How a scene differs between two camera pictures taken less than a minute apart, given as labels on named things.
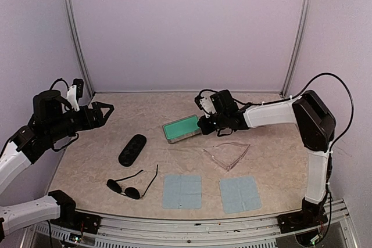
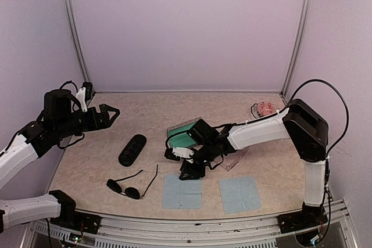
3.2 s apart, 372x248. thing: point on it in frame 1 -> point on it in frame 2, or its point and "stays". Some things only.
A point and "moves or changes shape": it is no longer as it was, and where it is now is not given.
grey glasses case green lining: (181, 129) moves or changes shape
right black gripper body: (208, 128) -> (207, 154)
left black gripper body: (85, 123) stays
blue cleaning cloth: (239, 194) stays
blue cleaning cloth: (182, 191) stays
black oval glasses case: (132, 150) stays
